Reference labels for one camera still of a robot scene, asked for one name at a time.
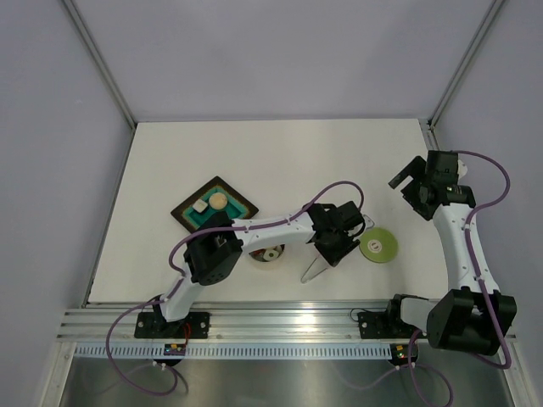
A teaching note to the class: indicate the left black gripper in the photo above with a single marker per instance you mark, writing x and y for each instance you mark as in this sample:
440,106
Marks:
333,257

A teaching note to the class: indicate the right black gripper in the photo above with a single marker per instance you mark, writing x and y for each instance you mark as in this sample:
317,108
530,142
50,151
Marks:
417,166

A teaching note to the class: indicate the pink metal tongs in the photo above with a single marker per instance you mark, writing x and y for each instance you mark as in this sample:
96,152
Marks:
316,267

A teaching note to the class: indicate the green round lid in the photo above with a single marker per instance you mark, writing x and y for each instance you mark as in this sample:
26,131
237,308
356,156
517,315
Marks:
379,245

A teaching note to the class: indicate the steel round bowl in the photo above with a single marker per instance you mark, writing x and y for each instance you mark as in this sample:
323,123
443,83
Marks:
257,261

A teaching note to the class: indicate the white rice triangle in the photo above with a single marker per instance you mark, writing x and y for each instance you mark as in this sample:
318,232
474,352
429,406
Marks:
200,206

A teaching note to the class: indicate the sushi roll piece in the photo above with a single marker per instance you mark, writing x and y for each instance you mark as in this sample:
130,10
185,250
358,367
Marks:
271,254

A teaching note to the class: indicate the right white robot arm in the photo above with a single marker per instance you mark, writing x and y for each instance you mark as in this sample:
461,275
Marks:
474,316

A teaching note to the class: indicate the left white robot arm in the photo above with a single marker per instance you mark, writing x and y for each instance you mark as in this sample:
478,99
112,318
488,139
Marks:
209,255

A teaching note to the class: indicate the black teal lunch tray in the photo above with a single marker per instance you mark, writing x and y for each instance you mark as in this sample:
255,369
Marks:
239,207

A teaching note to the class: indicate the beige bun left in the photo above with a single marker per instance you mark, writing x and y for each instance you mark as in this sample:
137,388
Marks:
218,201

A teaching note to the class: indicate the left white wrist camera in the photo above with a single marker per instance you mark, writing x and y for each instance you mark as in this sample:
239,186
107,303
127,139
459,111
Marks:
369,223

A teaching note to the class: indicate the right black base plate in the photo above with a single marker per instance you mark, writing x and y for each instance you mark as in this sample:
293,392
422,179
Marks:
374,325

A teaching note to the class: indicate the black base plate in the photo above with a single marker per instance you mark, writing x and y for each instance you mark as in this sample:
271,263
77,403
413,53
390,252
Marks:
151,326
374,325

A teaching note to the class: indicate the right aluminium frame post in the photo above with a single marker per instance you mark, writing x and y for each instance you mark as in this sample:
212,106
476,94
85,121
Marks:
491,15

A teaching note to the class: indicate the aluminium frame post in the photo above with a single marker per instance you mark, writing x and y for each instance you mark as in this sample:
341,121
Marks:
491,15
92,48

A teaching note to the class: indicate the white slotted cable duct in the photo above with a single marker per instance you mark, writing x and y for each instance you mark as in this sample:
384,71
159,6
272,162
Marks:
238,351

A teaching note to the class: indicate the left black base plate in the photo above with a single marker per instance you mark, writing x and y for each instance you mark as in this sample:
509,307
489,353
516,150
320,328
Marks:
151,326

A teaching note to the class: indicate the aluminium mounting rail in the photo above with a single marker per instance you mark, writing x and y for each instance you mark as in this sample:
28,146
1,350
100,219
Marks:
239,322

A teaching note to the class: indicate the left aluminium frame post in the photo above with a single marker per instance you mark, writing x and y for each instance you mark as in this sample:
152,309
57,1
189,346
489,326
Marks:
92,48

